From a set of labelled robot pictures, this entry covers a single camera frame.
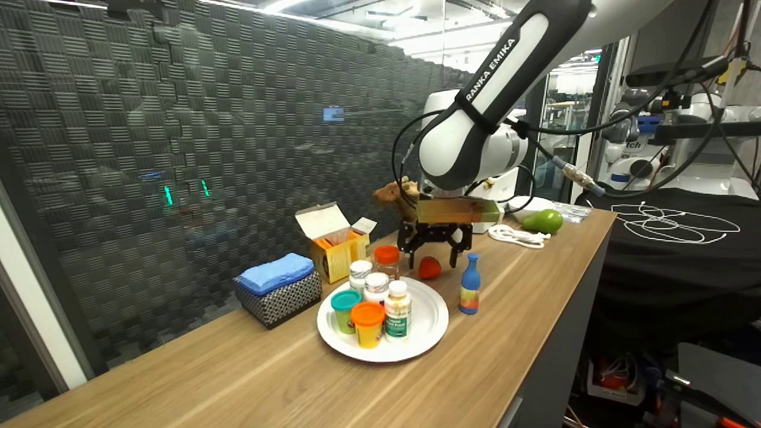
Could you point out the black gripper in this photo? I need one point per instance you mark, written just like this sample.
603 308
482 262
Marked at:
416 235

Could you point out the blue toy bottle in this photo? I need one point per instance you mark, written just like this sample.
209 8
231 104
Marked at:
470 287

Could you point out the green-label supplement bottle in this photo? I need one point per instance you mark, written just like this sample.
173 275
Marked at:
398 311

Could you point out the large white pill bottle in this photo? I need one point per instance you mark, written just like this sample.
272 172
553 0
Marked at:
377 289

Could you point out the small white pill bottle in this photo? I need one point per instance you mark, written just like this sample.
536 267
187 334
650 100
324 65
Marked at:
358 275

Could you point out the orange-lid dough tub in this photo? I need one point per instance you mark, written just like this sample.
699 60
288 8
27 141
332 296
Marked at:
369 320

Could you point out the red round plushy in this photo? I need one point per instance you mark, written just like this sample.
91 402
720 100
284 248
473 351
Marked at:
429 270

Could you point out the red-capped spice bottle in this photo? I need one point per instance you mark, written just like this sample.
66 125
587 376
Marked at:
388 261

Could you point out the teal-lid dough tub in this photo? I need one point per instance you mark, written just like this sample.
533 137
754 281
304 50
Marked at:
344 302

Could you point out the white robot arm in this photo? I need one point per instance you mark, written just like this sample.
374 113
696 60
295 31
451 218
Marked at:
470 139

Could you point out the white round plate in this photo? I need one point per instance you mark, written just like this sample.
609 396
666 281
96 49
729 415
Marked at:
429 327

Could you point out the brown moose plush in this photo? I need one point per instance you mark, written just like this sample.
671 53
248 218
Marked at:
401 193

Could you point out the open yellow cardboard box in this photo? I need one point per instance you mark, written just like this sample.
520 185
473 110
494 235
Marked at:
333 243

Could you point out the green fruit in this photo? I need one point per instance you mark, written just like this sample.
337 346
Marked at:
543 223

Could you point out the black cloth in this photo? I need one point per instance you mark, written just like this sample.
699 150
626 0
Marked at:
680 262

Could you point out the olive wrist camera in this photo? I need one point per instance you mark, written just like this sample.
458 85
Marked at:
458 211

